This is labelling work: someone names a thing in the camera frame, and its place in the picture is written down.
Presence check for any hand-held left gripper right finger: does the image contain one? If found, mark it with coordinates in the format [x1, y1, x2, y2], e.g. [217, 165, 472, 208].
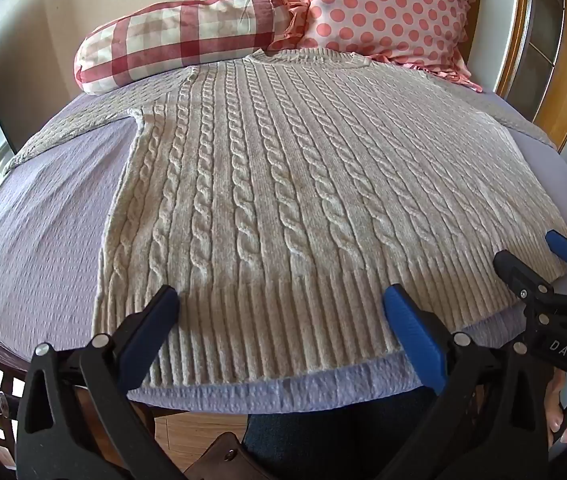
[377, 283, 550, 480]

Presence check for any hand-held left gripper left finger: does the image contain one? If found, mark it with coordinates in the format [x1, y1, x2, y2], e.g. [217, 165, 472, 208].
[16, 284, 185, 480]

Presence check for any beige cable knit sweater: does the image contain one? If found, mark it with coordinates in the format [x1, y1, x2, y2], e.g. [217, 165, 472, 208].
[2, 49, 567, 389]

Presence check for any person's leg in dark jeans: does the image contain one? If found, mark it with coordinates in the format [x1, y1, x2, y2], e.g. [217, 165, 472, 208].
[240, 385, 440, 480]

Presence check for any lavender bed sheet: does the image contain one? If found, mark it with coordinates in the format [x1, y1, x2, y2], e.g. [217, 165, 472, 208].
[0, 76, 567, 417]

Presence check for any brown slipper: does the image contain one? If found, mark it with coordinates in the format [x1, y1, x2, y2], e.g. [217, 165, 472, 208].
[182, 432, 255, 480]

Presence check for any wooden door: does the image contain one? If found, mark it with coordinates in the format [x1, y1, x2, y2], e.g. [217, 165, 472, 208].
[493, 0, 567, 152]

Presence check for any red plaid pillow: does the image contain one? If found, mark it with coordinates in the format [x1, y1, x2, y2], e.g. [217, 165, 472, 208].
[74, 0, 291, 97]

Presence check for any pink polka dot pillow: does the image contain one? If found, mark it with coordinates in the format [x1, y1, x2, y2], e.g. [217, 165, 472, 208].
[266, 0, 487, 93]

